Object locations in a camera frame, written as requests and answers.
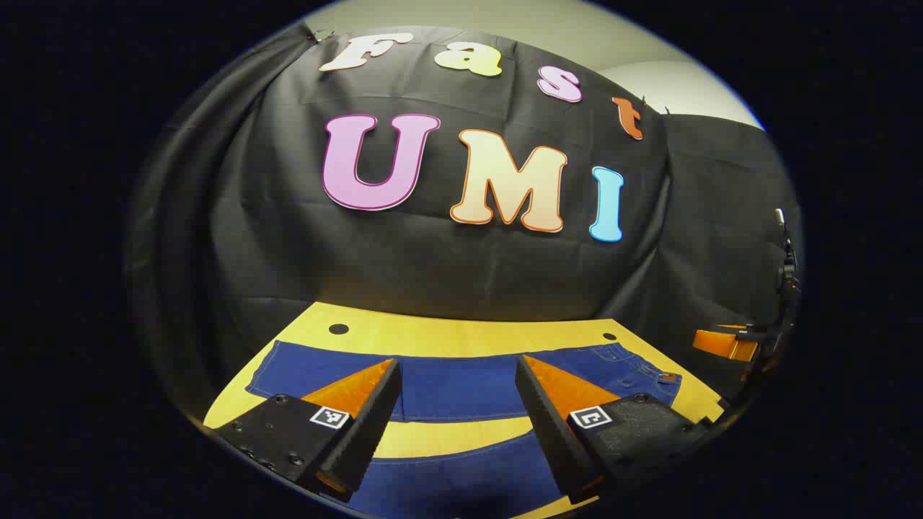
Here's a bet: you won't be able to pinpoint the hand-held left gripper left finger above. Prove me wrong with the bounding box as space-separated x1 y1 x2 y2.
204 358 402 503

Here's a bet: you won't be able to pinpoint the black backdrop cloth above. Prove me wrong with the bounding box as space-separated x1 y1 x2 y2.
126 25 805 426

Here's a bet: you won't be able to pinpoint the blue jeans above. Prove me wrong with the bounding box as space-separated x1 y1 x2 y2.
245 340 682 519

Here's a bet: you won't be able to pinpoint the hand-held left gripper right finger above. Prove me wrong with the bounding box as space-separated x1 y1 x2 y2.
515 355 722 505

